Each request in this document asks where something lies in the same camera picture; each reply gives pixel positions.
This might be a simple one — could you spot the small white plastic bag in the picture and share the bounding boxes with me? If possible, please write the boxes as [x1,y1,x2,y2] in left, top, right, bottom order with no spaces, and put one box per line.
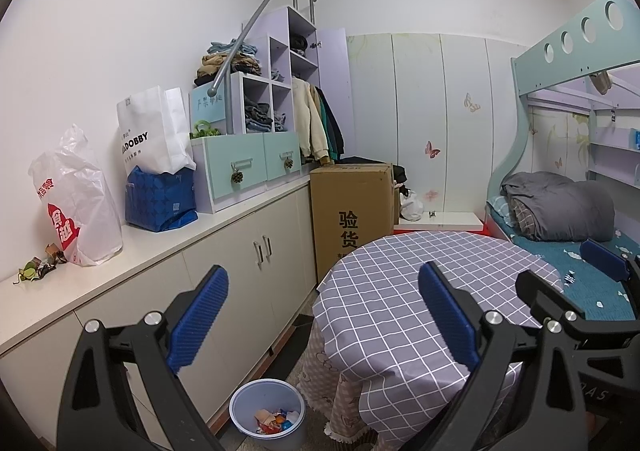
[400,191,425,222]

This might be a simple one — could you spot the dark green hanging jacket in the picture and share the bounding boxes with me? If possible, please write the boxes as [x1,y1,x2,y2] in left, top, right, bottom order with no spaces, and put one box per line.
[317,88,335,159]

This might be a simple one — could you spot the black hanging jacket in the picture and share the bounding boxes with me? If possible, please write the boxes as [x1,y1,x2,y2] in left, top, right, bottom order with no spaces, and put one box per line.
[325,91,347,160]

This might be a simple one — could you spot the grey quilt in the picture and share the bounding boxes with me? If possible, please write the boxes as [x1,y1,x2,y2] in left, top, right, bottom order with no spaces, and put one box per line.
[501,172,616,242]

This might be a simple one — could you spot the brown paper scrap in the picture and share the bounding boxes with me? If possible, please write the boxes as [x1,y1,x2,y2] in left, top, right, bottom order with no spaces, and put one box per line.
[42,243,68,266]

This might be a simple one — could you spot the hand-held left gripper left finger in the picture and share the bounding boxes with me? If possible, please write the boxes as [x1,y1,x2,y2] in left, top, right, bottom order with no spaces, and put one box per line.
[56,265,230,451]

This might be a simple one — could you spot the white plastic bag red print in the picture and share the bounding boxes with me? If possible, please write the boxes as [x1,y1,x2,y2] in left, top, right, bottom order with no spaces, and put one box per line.
[28,125,124,267]

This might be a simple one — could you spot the wide teal drawer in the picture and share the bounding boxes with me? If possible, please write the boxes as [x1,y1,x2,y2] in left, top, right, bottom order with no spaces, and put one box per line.
[191,135,267,212]

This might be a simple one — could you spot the folded khaki clothes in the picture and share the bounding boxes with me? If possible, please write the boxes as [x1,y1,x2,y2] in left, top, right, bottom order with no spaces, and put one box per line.
[200,51,262,76]

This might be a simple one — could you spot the lilac stair shelf cabinet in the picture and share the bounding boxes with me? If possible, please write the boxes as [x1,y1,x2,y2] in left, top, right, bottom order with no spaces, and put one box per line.
[189,6,357,214]

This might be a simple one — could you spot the green plant decoration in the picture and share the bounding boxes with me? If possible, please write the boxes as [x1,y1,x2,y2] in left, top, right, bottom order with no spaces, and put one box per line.
[189,120,221,139]

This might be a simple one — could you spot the low white cabinet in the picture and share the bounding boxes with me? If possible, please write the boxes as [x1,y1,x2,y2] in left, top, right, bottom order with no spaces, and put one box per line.
[0,176,318,447]

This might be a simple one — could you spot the teal candy print bedsheet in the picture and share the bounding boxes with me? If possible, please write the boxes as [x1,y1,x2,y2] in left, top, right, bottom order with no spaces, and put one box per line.
[485,196,640,322]

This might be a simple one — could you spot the grey metal handrail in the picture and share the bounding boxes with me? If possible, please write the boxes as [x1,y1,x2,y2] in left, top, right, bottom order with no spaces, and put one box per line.
[209,0,318,134]

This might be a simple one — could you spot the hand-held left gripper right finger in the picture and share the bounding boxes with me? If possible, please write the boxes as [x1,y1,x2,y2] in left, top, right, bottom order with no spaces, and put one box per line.
[415,261,596,451]

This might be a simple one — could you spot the white board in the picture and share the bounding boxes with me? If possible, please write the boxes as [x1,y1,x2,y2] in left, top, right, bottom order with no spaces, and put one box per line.
[395,212,483,232]

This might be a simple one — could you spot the pale green wardrobe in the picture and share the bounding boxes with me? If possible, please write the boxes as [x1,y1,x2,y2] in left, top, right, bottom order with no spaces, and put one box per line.
[345,33,526,227]

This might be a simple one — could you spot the blue woven bag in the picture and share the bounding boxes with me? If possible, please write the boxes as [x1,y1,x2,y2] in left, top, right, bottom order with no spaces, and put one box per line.
[125,166,198,233]

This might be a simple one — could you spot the teal bunk bed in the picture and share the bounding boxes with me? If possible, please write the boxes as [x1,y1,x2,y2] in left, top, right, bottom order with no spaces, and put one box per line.
[482,0,640,322]

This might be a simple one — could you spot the folded denim clothes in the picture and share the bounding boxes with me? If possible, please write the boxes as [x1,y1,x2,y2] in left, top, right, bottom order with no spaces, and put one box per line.
[207,38,258,56]

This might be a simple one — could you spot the green crumpled wrapper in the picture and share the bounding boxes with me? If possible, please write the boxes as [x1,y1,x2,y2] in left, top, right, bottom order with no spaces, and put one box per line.
[12,258,42,287]

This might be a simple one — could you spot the grey checked tablecloth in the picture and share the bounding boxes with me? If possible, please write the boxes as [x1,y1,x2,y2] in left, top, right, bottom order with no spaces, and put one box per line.
[310,231,566,451]

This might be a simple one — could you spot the large cardboard box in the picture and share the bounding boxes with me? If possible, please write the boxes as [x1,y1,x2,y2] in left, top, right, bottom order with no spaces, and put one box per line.
[309,162,396,284]

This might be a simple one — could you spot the narrow teal drawer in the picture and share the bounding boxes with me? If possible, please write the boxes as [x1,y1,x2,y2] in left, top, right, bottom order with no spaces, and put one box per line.
[263,133,302,180]

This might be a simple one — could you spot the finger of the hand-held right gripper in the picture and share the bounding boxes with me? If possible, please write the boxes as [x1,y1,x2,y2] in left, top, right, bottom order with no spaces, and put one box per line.
[580,238,640,284]
[515,270,640,357]

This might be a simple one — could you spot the teal paper sign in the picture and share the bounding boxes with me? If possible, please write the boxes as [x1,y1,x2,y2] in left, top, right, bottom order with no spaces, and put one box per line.
[190,83,232,124]

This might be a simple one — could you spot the white paper shopping bag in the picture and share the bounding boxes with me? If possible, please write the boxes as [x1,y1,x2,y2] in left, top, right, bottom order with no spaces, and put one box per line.
[116,86,197,176]

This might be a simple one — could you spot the cream hanging jacket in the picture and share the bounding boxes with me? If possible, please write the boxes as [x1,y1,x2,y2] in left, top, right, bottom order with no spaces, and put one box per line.
[291,79,330,166]

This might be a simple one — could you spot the light blue plastic waste bin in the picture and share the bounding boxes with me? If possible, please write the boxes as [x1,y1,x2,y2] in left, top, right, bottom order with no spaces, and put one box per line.
[229,378,307,451]

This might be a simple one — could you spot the tall stack of folded jeans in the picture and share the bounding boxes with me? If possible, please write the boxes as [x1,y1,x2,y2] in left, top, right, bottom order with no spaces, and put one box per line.
[244,101,273,132]

